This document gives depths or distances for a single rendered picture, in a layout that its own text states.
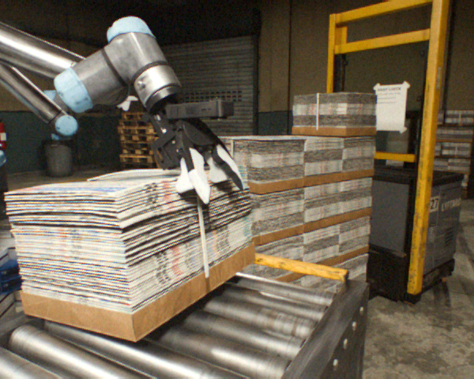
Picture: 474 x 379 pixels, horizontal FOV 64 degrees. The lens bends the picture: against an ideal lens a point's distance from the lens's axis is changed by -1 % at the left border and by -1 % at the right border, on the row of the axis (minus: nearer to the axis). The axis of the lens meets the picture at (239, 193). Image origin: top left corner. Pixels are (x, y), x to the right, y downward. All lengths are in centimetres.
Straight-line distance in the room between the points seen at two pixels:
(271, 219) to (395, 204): 120
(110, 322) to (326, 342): 34
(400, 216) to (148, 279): 227
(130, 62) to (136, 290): 38
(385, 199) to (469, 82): 549
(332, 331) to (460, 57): 756
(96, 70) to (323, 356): 59
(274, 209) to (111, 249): 122
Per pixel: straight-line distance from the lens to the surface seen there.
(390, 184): 272
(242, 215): 82
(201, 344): 66
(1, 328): 80
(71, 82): 73
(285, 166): 174
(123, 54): 71
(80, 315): 68
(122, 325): 62
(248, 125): 897
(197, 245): 70
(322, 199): 197
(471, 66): 807
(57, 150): 844
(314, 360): 63
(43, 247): 72
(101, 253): 60
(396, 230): 276
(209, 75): 956
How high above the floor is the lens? 115
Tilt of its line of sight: 11 degrees down
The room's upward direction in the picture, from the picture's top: straight up
